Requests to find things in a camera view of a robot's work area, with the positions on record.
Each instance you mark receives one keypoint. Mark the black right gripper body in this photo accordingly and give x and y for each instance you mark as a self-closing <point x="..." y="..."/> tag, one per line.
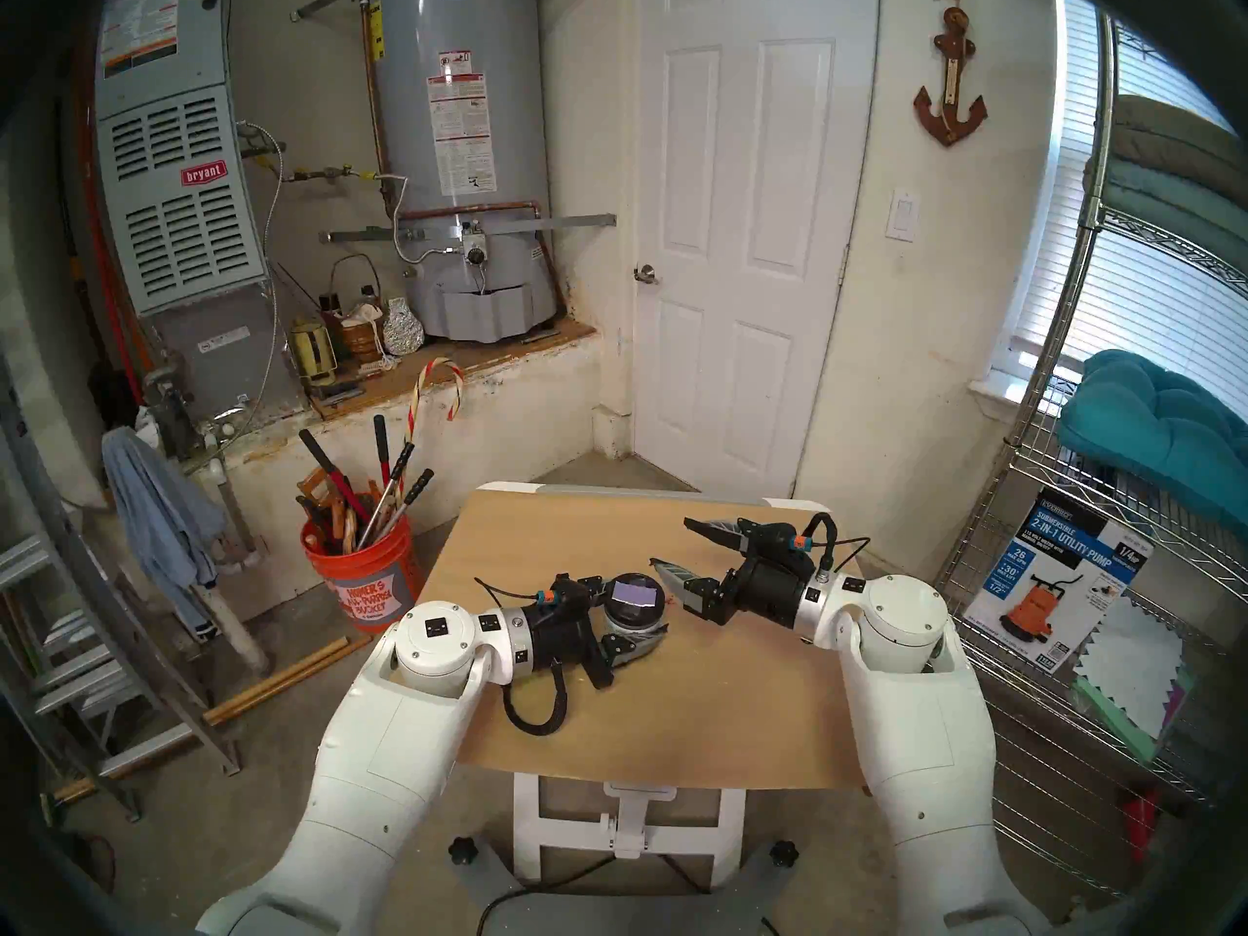
<point x="770" y="593"/>

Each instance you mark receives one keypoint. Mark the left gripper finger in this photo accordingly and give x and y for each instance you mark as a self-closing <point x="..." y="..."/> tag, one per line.
<point x="595" y="593"/>
<point x="632" y="643"/>

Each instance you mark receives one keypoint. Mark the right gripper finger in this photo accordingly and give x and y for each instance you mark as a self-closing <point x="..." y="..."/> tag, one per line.
<point x="731" y="532"/>
<point x="697" y="593"/>

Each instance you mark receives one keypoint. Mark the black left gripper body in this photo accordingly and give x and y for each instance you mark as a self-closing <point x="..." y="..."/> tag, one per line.
<point x="565" y="637"/>

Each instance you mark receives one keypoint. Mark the white paint jar black lid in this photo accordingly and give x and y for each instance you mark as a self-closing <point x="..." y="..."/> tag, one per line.
<point x="624" y="620"/>

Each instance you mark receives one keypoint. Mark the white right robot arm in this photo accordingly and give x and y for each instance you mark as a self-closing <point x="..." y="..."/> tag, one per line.
<point x="926" y="749"/>

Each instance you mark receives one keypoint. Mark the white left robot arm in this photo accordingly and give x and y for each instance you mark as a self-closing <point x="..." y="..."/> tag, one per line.
<point x="390" y="768"/>

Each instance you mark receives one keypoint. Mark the white panel door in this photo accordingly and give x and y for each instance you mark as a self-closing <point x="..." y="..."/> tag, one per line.
<point x="760" y="359"/>

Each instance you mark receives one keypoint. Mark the orange plastic bucket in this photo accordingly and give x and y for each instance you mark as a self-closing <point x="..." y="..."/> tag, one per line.
<point x="375" y="583"/>

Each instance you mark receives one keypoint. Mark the silver shears black grips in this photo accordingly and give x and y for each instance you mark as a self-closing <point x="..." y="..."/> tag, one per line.
<point x="402" y="453"/>

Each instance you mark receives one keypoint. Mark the red white candy cane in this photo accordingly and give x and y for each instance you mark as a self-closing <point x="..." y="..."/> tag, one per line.
<point x="415" y="408"/>

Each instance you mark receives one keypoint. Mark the silver door knob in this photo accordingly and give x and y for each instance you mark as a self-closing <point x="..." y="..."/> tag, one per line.
<point x="644" y="275"/>

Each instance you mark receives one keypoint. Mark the utility pump cardboard box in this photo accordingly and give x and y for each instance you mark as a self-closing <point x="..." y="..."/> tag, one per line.
<point x="1053" y="593"/>

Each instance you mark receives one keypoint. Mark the long wooden stick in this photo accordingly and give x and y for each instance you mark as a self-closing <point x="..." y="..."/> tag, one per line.
<point x="283" y="679"/>

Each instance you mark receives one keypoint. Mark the white window sill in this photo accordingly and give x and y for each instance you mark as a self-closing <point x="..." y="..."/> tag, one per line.
<point x="999" y="388"/>

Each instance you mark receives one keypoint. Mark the crumpled aluminium foil lump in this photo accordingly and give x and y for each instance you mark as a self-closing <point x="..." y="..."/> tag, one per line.
<point x="402" y="331"/>

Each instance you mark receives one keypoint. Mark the green foam mat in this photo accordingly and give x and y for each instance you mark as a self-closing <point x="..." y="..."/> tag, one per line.
<point x="1111" y="724"/>

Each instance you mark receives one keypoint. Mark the yellow plastic jug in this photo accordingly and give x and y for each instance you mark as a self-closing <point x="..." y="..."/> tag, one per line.
<point x="314" y="352"/>

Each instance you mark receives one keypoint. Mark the white zigzag foam mat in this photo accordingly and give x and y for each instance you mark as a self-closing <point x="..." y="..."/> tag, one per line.
<point x="1136" y="666"/>

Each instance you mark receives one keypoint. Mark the teal tufted cushion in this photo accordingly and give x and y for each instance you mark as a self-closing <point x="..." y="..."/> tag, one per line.
<point x="1150" y="427"/>

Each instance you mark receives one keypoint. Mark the blue hanging cloth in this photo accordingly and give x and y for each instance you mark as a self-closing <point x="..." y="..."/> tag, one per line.
<point x="156" y="525"/>

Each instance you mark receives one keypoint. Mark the grey water heater tank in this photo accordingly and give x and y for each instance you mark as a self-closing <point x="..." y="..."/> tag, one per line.
<point x="507" y="115"/>

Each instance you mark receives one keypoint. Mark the white window blinds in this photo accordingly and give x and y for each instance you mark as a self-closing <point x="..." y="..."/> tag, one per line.
<point x="1150" y="300"/>

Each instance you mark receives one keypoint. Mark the aluminium ladder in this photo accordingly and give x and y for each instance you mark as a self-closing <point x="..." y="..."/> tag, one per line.
<point x="58" y="593"/>

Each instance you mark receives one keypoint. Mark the dark green cushion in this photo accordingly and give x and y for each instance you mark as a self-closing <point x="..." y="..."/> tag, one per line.
<point x="1160" y="203"/>

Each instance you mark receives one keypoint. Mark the grey Bryant furnace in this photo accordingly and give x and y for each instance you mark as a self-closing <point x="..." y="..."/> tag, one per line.
<point x="185" y="232"/>

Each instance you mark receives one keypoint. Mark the olive green cushion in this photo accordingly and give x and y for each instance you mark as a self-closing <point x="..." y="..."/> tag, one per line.
<point x="1170" y="135"/>

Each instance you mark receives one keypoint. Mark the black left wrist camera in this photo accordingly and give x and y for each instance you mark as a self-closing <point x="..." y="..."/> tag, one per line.
<point x="564" y="593"/>

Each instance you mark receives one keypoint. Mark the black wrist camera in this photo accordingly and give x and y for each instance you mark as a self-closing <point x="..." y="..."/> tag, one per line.
<point x="564" y="593"/>
<point x="780" y="534"/>

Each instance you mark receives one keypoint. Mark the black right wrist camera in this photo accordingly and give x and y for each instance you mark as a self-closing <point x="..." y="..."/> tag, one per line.
<point x="780" y="534"/>

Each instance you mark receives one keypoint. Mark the white light switch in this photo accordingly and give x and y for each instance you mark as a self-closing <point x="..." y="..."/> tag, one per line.
<point x="903" y="215"/>

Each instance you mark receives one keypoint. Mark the brown anchor wall decoration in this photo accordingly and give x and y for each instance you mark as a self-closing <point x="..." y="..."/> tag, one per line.
<point x="948" y="115"/>

